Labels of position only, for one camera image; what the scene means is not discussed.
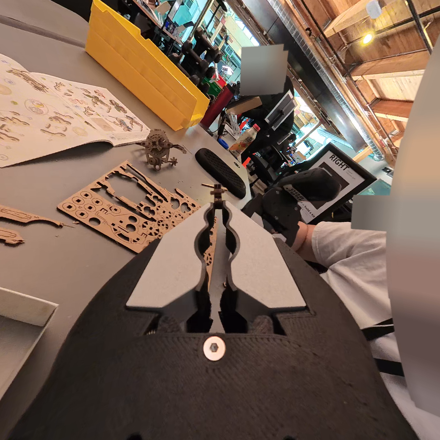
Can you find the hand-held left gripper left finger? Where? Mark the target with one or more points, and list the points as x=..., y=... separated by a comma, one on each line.
x=165, y=271

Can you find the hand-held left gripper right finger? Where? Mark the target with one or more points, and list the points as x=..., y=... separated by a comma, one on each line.
x=261, y=271

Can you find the small dark wooden axle part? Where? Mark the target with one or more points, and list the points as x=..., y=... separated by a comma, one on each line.
x=217, y=196

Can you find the person's right forearm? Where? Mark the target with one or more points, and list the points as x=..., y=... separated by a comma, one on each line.
x=347, y=251

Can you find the laser-cut wooden parts sheet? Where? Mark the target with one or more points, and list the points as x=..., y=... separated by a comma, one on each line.
x=127, y=213

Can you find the dark wooden gear model assembly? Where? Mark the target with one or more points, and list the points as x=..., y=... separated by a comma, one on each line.
x=157, y=146

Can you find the black office chair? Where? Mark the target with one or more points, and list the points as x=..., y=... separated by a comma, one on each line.
x=264, y=166

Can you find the drink bottle with orange label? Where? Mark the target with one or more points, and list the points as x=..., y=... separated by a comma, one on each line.
x=245, y=139

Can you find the black mesh wrist rest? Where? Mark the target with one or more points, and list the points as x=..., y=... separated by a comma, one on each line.
x=221, y=172

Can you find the computer monitor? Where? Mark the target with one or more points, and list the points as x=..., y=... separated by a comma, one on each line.
x=280, y=110

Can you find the long wooden cutout strip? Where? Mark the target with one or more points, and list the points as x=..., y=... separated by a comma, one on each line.
x=20, y=215

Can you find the ceiling lamp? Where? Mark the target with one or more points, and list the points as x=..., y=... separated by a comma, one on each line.
x=367, y=38

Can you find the rack of black dumbbells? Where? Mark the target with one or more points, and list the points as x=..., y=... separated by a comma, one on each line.
x=202, y=55

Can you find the open instruction booklet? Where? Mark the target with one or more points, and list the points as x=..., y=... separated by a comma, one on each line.
x=51, y=113

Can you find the yellow plastic bin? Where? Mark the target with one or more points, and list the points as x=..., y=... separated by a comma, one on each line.
x=144, y=65

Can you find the silver ventilation duct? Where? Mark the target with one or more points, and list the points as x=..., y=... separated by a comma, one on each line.
x=326, y=75

